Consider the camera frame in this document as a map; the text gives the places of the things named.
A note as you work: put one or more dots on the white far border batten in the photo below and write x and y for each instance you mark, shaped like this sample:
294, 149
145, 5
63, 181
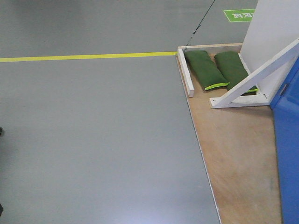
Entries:
211, 49

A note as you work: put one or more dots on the white door frame post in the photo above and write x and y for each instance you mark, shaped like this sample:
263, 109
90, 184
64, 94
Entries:
275, 25

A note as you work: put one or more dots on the green sandbag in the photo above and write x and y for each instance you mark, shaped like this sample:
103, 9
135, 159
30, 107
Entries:
231, 67
205, 70

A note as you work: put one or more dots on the plywood base platform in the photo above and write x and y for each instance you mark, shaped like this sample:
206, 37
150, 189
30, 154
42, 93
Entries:
238, 146

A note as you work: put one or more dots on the blue door panel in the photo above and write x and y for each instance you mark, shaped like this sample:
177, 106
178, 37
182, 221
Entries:
285, 107

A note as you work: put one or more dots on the green sandbag right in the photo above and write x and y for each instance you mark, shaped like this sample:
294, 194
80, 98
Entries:
231, 67

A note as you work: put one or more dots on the green sandbag left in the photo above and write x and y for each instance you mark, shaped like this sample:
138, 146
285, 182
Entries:
205, 70

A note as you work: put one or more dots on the green floor sign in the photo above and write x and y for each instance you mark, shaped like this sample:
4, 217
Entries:
239, 15

